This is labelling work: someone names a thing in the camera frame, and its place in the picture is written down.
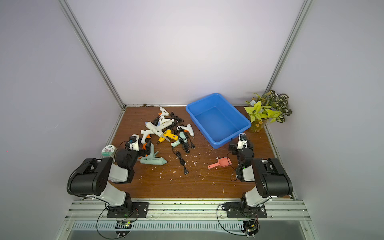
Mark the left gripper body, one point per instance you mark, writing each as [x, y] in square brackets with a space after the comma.
[142, 148]

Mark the large mint green glue gun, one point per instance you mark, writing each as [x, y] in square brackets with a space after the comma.
[152, 158]

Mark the large white glue gun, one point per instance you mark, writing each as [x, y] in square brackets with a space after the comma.
[158, 130]

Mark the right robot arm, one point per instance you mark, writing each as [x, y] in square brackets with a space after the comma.
[270, 178]

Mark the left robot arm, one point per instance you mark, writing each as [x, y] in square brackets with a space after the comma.
[93, 178]

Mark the blue plastic storage box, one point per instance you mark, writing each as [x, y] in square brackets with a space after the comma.
[217, 119]

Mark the yellow glue gun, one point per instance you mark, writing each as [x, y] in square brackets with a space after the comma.
[168, 134]

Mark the small mint glue gun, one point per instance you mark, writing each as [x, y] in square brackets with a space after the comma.
[181, 140]

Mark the small white glue gun far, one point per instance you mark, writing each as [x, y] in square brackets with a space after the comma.
[164, 112]

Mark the pink plastic scoop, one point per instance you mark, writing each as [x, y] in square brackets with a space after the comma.
[222, 162]

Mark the potted green plant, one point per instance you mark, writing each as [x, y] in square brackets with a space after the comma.
[269, 107]

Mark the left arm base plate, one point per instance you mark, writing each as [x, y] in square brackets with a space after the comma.
[133, 210]

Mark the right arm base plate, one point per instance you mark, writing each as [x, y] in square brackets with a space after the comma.
[238, 210]

